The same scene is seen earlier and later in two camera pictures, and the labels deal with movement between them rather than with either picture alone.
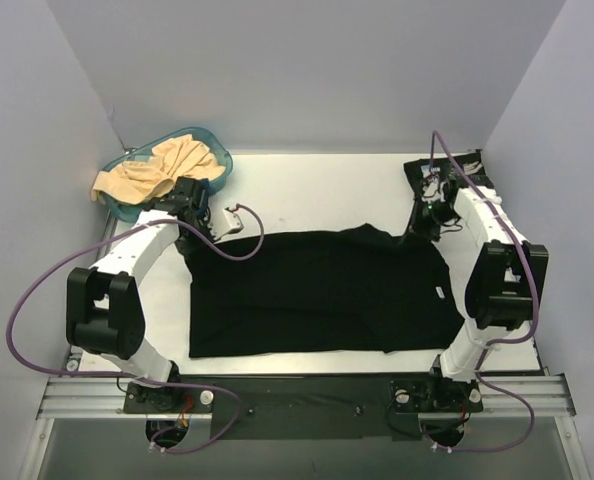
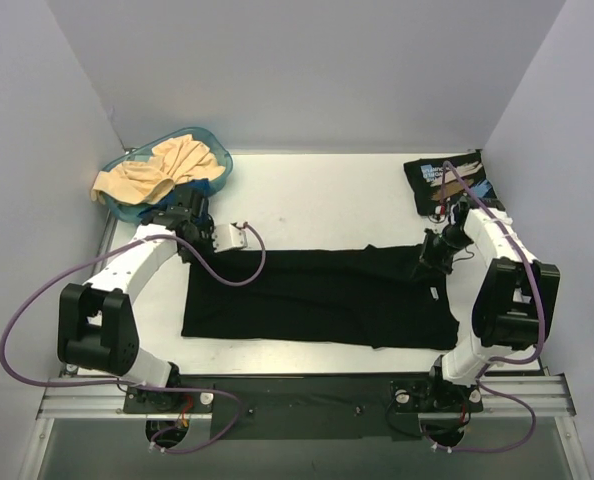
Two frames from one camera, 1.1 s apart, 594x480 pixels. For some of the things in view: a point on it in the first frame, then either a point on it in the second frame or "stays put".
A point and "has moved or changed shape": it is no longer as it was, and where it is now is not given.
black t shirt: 360,288 has moved or changed shape
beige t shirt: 142,182 stays put
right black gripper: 424,223 to 431,253
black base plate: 329,407 stays put
